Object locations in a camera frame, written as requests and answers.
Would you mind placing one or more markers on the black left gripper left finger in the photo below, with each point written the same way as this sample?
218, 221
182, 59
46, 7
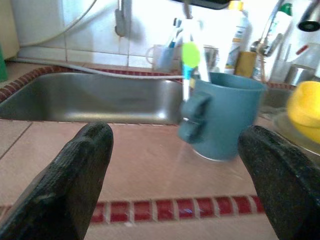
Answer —
62, 187

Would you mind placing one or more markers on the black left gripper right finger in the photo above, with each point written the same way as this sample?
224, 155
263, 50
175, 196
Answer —
287, 190

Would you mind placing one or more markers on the yellow plastic bowl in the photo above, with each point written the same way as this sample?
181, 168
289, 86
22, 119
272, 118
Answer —
305, 107

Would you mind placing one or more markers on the white plastic stick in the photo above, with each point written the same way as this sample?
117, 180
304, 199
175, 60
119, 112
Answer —
203, 67

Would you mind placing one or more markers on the white stick with green disc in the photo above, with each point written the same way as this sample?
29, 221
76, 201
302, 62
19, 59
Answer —
191, 55

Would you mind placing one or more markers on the chrome kitchen faucet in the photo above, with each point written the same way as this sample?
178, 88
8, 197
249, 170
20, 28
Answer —
271, 22

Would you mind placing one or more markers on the stainless steel sink basin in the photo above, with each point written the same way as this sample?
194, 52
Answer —
275, 100
87, 100

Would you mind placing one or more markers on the stainless steel cup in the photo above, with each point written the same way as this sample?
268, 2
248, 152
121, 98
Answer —
300, 75

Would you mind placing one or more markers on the plain yellow sponge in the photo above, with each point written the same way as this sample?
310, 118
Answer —
246, 65

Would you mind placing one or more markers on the translucent plastic container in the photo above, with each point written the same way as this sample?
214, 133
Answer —
312, 57

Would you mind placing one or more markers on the green soap bottle blue cap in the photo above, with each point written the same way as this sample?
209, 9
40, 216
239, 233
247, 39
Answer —
3, 65

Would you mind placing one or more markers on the clear plastic bucket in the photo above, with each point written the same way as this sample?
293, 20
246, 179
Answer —
212, 57

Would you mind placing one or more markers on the white detergent bottle yellow cap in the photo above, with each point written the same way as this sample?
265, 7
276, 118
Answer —
237, 37

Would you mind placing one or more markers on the blue white toothbrush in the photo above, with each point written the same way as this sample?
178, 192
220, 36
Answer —
172, 40

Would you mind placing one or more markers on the dark blue hanging pan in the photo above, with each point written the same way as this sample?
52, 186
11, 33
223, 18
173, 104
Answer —
205, 3

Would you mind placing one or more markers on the grey wall tap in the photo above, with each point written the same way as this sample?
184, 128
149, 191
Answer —
122, 22

